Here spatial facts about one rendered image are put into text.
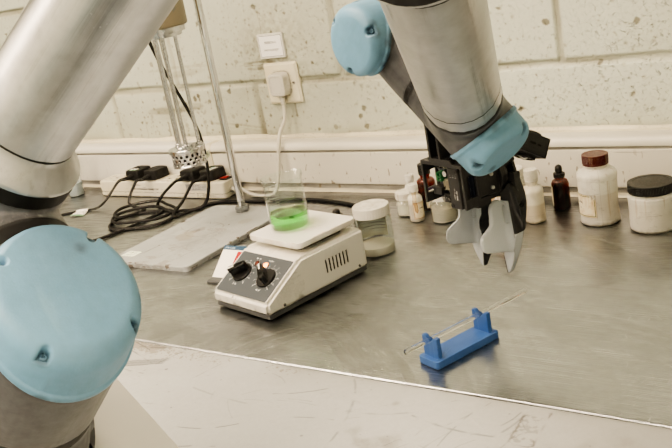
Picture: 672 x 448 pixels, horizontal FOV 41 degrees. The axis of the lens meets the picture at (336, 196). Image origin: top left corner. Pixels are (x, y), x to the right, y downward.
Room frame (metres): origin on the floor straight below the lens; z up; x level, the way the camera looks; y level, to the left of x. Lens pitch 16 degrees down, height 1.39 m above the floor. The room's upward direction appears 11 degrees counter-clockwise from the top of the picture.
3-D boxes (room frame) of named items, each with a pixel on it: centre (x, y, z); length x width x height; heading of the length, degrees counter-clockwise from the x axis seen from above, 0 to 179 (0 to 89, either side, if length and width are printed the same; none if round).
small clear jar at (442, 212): (1.43, -0.18, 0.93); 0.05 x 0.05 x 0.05
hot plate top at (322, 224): (1.27, 0.06, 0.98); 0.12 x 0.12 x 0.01; 41
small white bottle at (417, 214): (1.46, -0.13, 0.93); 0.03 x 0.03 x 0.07
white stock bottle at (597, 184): (1.29, -0.40, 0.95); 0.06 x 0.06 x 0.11
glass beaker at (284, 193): (1.28, 0.07, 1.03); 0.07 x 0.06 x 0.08; 135
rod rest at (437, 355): (0.96, -0.11, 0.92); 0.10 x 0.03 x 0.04; 122
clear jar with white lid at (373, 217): (1.34, -0.05, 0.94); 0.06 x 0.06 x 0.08
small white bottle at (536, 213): (1.35, -0.31, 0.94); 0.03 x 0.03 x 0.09
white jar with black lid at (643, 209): (1.23, -0.46, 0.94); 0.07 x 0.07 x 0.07
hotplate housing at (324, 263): (1.26, 0.08, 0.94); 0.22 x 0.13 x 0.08; 131
